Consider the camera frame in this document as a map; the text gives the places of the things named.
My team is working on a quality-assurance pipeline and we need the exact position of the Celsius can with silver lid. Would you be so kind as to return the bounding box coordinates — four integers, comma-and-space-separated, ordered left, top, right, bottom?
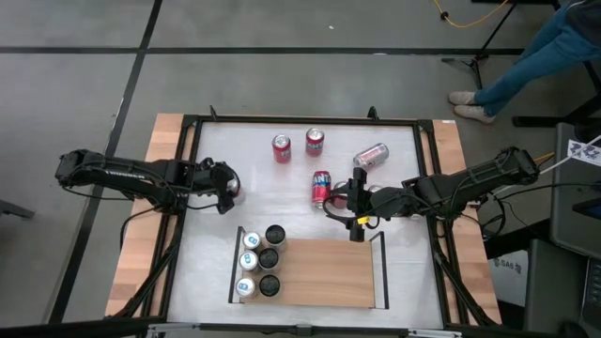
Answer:
352, 142, 391, 173
226, 177, 246, 207

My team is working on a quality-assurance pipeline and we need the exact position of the thick black stand base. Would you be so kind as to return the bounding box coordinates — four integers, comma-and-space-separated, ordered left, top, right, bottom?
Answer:
511, 60, 601, 129

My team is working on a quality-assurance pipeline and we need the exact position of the grey floor object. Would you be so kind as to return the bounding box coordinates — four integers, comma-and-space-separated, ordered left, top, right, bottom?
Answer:
0, 198, 37, 220

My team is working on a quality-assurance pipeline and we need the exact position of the wooden shelf with black legs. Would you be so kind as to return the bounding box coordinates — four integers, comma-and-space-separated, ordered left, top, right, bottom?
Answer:
227, 225, 391, 311

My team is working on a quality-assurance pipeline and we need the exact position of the person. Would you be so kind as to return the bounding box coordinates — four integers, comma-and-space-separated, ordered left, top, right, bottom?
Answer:
448, 0, 601, 126

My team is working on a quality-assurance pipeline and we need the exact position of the white printed paper tag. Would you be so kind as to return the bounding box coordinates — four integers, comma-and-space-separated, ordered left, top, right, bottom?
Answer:
566, 138, 601, 166

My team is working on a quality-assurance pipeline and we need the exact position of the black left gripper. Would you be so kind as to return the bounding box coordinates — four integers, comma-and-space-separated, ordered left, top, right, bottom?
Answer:
187, 158, 240, 216

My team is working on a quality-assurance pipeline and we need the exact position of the Celsius can with black lid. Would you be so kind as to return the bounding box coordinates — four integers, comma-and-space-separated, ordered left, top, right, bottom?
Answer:
258, 274, 282, 298
257, 247, 281, 271
264, 223, 287, 249

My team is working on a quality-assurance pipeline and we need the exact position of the blue silver Red Bull can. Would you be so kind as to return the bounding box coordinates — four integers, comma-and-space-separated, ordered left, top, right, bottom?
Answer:
241, 231, 263, 252
238, 250, 259, 272
234, 276, 256, 299

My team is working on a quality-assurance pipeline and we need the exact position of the grey equipment case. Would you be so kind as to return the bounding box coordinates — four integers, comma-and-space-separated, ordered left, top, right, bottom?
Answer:
523, 238, 601, 338
548, 121, 601, 260

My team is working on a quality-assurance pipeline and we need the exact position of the thin black tripod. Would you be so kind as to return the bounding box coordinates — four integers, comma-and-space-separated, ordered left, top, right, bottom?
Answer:
440, 0, 517, 91

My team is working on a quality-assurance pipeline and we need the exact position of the yellow floor cable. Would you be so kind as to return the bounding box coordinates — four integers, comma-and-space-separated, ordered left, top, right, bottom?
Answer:
431, 0, 511, 29

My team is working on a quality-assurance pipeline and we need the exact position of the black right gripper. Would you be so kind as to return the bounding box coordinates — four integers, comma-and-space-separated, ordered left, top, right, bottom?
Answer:
349, 167, 415, 243

